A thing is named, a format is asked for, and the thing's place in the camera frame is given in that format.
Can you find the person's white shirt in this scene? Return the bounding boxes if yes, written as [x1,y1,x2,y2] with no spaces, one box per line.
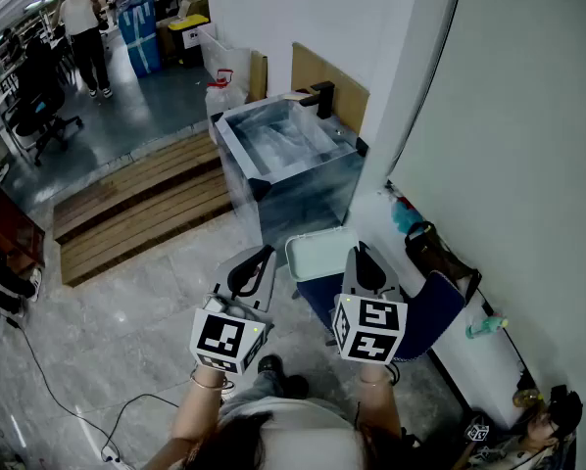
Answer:
[219,397,367,470]

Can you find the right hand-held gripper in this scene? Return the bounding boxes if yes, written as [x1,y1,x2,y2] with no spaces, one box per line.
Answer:
[331,242,409,365]

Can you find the person's black shoe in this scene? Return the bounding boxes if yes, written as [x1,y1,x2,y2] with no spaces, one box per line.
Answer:
[282,374,310,400]
[257,353,284,376]

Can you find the brown cardboard box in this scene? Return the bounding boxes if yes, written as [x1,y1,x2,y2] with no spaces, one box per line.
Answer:
[155,0,210,61]

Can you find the large cardboard panel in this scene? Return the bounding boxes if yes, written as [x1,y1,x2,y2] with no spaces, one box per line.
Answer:
[291,41,371,136]

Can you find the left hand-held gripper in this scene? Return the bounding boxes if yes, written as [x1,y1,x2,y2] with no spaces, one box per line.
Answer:
[189,245,278,375]

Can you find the green plastic bottle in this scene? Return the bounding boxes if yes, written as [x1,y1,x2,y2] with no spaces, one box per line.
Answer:
[464,313,510,340]

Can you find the person's left forearm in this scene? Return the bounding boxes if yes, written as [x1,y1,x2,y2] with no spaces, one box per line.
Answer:
[143,364,233,470]

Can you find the teal plastic bag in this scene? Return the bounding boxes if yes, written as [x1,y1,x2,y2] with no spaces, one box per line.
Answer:
[390,198,424,234]

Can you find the white low bench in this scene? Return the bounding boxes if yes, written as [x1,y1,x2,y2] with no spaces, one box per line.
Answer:
[346,183,544,430]

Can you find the black bin yellow lid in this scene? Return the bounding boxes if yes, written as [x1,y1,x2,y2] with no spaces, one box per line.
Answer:
[168,13,211,68]

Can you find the brown wooden cabinet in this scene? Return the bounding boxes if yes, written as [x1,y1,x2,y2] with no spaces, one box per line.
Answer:
[0,183,47,276]

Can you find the blue wrapped bin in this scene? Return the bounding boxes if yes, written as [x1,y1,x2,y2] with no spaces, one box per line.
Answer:
[117,0,163,78]

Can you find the person's left black shoe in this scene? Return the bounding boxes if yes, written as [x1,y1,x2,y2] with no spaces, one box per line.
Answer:
[257,353,284,376]

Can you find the black backpack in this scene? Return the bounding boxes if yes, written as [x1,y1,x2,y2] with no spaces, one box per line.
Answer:
[404,220,483,303]

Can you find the person's right black shoe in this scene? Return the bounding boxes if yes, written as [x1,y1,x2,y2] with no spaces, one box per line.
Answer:
[282,374,310,400]

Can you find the gold bracelet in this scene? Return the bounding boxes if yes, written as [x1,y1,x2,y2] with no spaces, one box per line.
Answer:
[189,370,228,392]

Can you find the navy blue chair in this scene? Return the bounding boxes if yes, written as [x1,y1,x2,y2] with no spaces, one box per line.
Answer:
[295,269,466,361]

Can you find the clear water jug red handle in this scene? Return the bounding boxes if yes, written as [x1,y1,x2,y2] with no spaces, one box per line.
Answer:
[204,69,249,146]

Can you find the metal sink basin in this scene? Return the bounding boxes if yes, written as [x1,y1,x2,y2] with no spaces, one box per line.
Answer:
[208,93,370,249]

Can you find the black faucet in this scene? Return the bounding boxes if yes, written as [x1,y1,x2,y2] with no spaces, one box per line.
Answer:
[297,80,336,120]

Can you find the narrow cardboard panel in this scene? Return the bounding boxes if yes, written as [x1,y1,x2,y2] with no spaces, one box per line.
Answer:
[247,49,269,103]

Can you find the white board panel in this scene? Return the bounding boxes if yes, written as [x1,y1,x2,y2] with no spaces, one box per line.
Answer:
[197,29,253,95]

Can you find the white rectangular tray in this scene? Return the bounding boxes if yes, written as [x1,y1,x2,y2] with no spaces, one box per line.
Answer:
[285,226,361,282]

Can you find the person's right forearm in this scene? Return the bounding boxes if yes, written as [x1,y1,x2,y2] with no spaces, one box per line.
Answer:
[356,362,405,440]

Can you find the wooden slatted step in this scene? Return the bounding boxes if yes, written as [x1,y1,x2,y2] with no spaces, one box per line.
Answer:
[52,129,235,288]

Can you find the black floor cable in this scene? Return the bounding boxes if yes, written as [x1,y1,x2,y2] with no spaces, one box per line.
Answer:
[6,315,179,459]

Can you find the black office chair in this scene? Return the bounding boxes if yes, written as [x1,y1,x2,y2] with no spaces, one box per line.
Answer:
[8,41,84,168]

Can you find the person's jeans legs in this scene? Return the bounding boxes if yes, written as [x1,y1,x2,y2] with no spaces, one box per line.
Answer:
[231,369,287,410]

